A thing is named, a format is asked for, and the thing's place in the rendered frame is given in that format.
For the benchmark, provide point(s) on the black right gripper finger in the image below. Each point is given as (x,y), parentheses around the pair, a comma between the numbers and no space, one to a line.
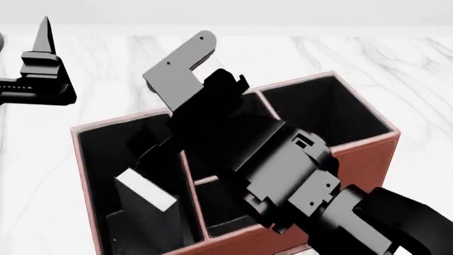
(150,150)

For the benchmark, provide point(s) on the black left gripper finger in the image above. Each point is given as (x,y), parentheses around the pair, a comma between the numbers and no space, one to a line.
(42,61)

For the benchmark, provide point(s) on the red-brown compartment caddy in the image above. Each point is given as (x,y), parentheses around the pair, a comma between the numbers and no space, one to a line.
(364,164)

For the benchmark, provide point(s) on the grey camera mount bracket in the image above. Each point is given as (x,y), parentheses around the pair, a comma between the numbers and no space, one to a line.
(177,77)

